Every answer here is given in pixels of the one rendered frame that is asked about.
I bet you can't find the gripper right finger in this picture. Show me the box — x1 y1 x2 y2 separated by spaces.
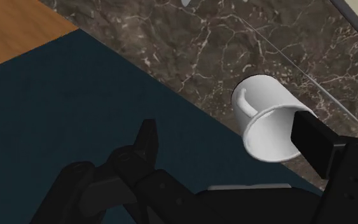
291 110 358 224

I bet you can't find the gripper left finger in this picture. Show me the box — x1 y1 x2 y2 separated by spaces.
29 118 210 224

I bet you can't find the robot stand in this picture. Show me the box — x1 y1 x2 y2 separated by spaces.
0 28 324 224

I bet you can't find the white mug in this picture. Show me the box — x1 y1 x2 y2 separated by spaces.
230 73 318 164

